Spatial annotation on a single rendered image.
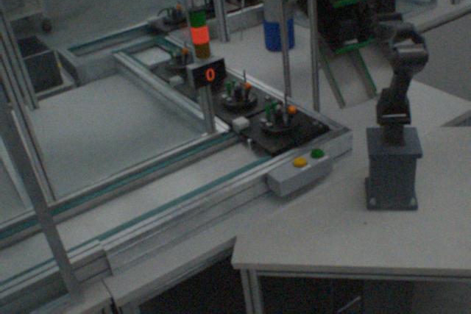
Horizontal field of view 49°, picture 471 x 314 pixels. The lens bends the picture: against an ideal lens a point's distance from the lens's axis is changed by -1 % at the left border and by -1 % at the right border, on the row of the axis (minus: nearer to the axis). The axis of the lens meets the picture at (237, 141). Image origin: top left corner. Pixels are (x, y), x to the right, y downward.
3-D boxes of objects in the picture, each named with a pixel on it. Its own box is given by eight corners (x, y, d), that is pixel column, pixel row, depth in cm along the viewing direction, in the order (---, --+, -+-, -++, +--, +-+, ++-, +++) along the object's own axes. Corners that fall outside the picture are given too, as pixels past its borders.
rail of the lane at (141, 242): (352, 154, 181) (352, 127, 175) (114, 276, 144) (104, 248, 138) (341, 148, 185) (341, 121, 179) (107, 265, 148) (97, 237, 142)
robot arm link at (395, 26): (428, 63, 120) (427, 16, 118) (391, 65, 121) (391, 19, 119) (403, 57, 148) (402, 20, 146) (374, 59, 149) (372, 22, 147)
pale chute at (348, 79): (371, 99, 186) (377, 95, 182) (340, 109, 182) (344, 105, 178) (340, 31, 191) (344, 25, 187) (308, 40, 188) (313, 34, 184)
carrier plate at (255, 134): (329, 131, 178) (329, 125, 177) (273, 157, 168) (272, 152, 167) (286, 106, 196) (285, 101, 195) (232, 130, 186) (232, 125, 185)
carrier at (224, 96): (283, 105, 197) (281, 75, 191) (230, 129, 187) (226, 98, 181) (248, 85, 215) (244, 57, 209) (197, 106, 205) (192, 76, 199)
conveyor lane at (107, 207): (330, 152, 183) (329, 128, 178) (106, 264, 148) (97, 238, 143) (280, 123, 204) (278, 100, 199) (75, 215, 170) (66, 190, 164)
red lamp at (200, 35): (211, 40, 163) (209, 25, 161) (198, 45, 161) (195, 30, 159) (204, 37, 167) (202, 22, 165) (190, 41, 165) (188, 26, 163)
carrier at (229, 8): (241, 10, 299) (238, -11, 293) (205, 22, 289) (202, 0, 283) (219, 3, 317) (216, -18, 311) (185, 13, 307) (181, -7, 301)
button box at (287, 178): (333, 170, 167) (333, 154, 164) (281, 198, 159) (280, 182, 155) (319, 161, 172) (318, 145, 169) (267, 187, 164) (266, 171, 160)
